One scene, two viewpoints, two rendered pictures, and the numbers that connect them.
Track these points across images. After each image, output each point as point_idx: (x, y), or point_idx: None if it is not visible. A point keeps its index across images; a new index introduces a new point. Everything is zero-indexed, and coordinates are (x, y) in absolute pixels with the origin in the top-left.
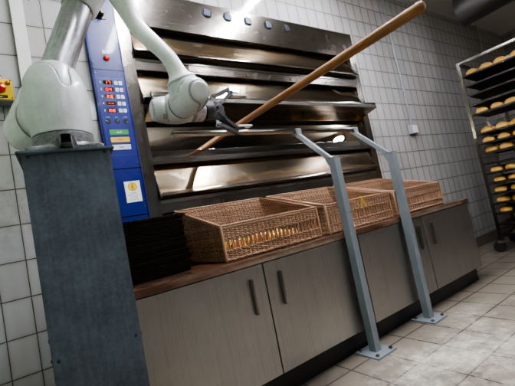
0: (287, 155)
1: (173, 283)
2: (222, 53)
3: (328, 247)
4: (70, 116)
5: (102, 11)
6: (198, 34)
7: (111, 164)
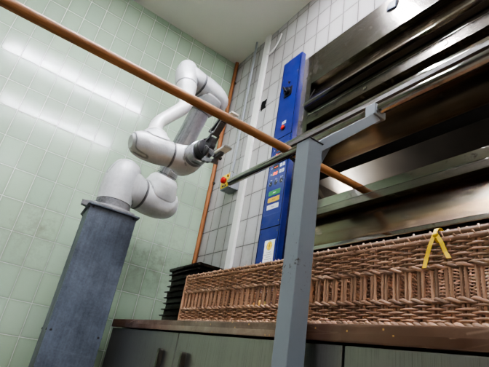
0: None
1: (132, 322)
2: (404, 40)
3: (260, 348)
4: (100, 188)
5: (284, 89)
6: (375, 41)
7: (87, 213)
